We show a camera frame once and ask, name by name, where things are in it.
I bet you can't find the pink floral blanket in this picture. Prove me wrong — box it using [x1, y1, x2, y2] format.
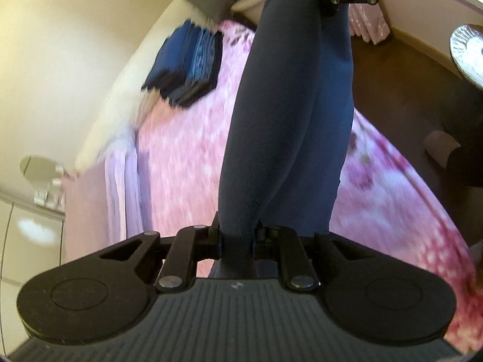
[134, 19, 478, 352]

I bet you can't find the navy blue shirt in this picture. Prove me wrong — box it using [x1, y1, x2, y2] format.
[209, 0, 356, 280]

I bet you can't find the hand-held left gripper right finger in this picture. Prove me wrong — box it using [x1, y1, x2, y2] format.
[253, 224, 365, 292]

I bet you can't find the pink curtain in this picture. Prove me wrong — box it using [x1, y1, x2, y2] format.
[347, 2, 394, 46]

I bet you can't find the lilac ribbed quilt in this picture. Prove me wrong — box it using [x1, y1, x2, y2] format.
[62, 138, 144, 265]

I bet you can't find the stack of folded clothes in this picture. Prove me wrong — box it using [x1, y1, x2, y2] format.
[141, 19, 224, 108]

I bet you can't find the white wardrobe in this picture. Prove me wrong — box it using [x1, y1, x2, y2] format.
[0, 190, 68, 292]

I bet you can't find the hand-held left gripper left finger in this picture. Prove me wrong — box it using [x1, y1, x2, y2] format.
[99, 212, 223, 294]

